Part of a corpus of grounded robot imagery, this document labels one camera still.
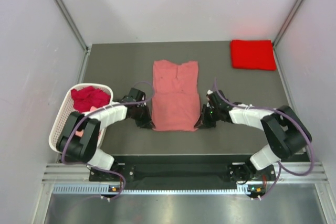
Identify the right aluminium frame post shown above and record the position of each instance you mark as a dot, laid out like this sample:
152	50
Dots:
286	23

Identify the salmon pink t shirt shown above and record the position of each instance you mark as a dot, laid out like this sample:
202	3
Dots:
176	103

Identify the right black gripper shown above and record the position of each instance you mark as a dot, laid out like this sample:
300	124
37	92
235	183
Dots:
203	123

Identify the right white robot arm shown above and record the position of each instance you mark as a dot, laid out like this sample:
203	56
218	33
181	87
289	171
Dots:
285	133

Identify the light pink t shirt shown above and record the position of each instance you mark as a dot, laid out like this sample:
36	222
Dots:
92	110

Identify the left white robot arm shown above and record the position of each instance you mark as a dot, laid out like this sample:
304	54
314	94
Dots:
85	149

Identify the left aluminium frame post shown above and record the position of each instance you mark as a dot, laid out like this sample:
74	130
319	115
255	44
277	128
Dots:
71	24

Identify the grey slotted cable duct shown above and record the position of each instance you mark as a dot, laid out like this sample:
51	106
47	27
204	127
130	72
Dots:
77	189

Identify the white plastic laundry basket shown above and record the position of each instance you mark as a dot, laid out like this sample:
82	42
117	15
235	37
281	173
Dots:
67	107

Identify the folded red t shirt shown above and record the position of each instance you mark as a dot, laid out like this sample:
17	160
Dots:
252	55

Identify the aluminium frame post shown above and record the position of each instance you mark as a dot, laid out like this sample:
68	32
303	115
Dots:
71	24
286	23

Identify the crimson crumpled t shirt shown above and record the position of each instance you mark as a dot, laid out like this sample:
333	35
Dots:
88	97

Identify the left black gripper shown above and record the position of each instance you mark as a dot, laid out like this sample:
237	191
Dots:
147	122

